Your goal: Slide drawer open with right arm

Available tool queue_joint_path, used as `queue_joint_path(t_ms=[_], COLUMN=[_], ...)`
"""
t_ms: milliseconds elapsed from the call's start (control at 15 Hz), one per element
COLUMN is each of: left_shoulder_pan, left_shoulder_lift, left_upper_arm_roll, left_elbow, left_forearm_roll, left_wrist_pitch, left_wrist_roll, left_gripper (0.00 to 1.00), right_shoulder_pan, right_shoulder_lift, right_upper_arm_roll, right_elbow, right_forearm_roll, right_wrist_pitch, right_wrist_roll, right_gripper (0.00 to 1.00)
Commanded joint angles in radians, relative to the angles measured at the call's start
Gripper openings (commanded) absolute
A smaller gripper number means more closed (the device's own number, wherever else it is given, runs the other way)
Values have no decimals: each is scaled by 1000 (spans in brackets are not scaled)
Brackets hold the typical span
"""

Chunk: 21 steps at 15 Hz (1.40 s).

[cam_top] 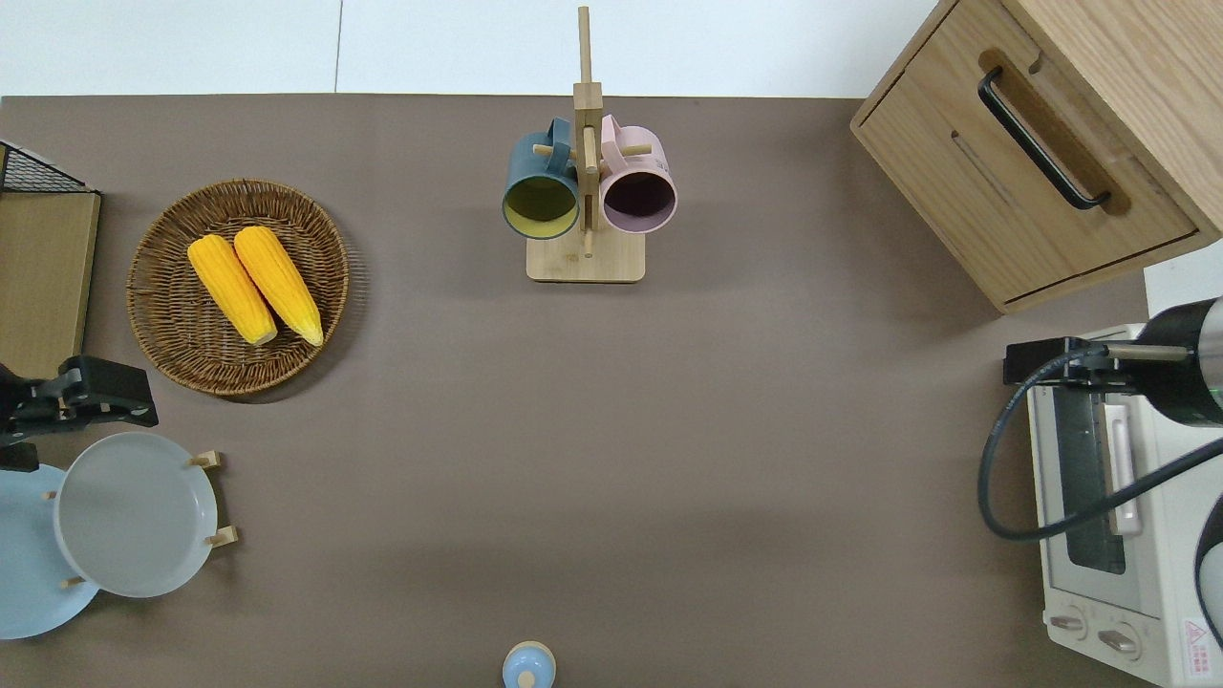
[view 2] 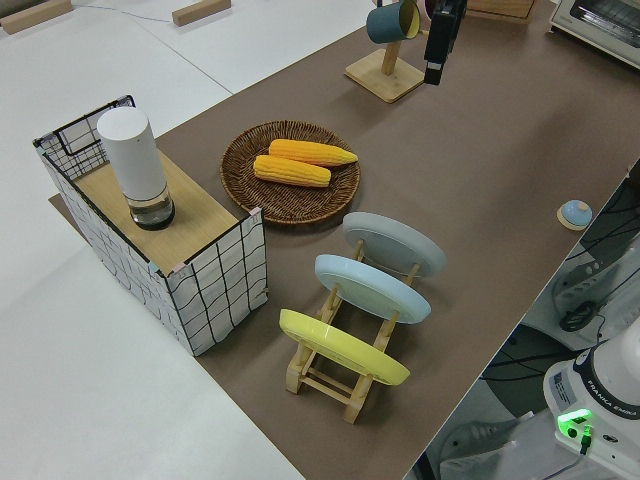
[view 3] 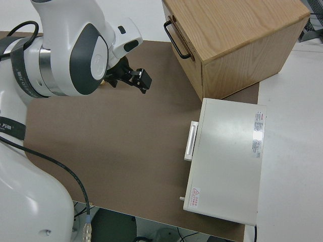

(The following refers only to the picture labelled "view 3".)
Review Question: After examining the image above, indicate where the white oven door handle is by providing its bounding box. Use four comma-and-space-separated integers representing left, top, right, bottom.
183, 120, 200, 162

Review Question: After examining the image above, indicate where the dark metal wire rack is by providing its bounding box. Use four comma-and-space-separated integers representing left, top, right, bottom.
299, 5, 323, 43

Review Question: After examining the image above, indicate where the brown table mat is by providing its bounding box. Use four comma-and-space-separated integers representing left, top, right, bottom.
0, 31, 260, 242

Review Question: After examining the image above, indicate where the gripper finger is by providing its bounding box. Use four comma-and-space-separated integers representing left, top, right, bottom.
127, 68, 153, 89
123, 76, 148, 95

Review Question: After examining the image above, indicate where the wooden drawer with black handle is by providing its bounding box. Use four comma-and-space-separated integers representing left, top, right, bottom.
163, 14, 196, 63

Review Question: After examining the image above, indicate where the wooden drawer cabinet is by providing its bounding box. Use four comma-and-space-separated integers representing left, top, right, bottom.
161, 0, 311, 101

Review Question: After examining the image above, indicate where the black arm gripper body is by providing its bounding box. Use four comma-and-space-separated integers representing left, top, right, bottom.
105, 58, 133, 88

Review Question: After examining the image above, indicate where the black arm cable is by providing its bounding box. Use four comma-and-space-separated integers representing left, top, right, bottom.
0, 21, 94, 242

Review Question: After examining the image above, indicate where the black round pedestal base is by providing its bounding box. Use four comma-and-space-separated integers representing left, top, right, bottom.
92, 208, 138, 242

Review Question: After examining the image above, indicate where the white toaster oven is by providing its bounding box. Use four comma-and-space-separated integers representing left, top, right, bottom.
183, 97, 267, 226

